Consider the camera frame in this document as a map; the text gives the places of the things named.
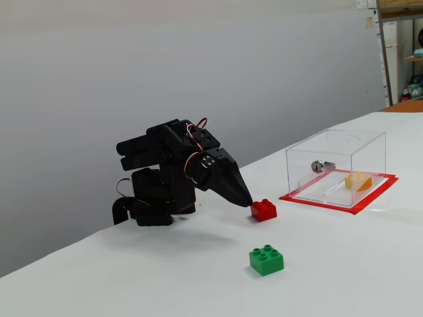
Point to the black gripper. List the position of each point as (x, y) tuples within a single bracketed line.
[(221, 177)]

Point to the yellow lego brick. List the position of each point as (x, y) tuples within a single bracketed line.
[(355, 181)]

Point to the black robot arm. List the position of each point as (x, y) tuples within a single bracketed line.
[(165, 185)]

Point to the red lego brick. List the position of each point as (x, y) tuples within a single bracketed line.
[(264, 212)]

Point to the green lego brick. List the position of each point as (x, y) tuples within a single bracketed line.
[(266, 262)]

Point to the transparent plastic box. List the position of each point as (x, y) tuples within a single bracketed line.
[(330, 148)]

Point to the silver cam lock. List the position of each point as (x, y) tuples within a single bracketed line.
[(317, 166)]

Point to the black table clamp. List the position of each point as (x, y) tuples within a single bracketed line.
[(119, 211)]

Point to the orange table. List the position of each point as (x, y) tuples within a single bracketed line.
[(406, 106)]

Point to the red label soda bottle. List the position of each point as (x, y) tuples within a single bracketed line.
[(405, 95)]

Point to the white appliance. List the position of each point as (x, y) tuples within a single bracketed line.
[(391, 66)]

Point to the metal shelf rack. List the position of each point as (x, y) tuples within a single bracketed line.
[(383, 49)]

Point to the clear plastic bag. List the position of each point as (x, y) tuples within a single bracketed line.
[(416, 89)]

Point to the beige paper note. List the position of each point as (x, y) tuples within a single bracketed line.
[(369, 22)]

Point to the teal object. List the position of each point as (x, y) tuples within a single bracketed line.
[(419, 53)]

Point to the red tape frame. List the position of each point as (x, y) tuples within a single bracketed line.
[(357, 211)]

